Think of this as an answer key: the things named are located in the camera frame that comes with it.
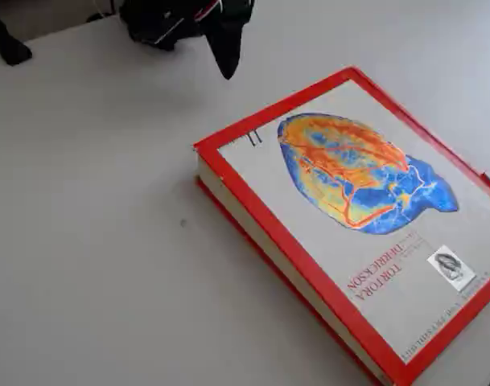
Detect red anatomy textbook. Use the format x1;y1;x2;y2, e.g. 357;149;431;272
191;65;490;386

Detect black stand leg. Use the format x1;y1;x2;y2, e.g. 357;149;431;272
0;0;33;67

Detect red white motor wires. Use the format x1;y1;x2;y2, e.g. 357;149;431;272
193;0;224;20

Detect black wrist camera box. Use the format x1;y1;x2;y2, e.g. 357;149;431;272
119;0;200;52

